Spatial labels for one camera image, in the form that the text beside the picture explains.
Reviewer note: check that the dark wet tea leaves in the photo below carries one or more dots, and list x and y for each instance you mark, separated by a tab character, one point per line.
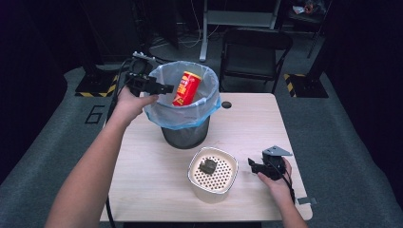
208	166

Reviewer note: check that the cream container with perforated strainer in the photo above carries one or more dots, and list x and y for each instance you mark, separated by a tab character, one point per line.
214	177

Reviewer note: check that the grey mesh waste bin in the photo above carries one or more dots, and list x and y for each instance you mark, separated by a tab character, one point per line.
187	136

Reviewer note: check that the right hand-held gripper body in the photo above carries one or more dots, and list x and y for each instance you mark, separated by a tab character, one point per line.
274	166

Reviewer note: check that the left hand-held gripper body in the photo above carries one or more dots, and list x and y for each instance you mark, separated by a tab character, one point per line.
141	79

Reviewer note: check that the black cabinet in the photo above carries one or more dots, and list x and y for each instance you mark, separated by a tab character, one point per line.
111	31

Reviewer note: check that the white metal desk frame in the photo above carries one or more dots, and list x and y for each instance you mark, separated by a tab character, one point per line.
236	19

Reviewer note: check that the red chips can yellow lid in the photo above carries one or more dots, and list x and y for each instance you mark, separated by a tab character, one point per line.
187	88

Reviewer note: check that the person's left hand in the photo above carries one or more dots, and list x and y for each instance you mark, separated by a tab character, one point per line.
131	106

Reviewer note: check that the black yellow striped base plate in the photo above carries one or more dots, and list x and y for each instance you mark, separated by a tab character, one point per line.
95	87
307	87

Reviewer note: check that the black folding chair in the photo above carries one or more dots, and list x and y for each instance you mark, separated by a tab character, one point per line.
253	57

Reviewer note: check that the translucent blue bin bag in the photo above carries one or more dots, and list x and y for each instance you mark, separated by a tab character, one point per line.
177	115

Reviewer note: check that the person's right hand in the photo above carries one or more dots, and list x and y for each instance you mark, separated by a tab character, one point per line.
278	188

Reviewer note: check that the dark shelf with clutter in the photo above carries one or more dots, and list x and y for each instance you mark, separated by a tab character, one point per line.
309	11

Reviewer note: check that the grey tape strip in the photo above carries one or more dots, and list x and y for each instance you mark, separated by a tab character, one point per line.
307	200

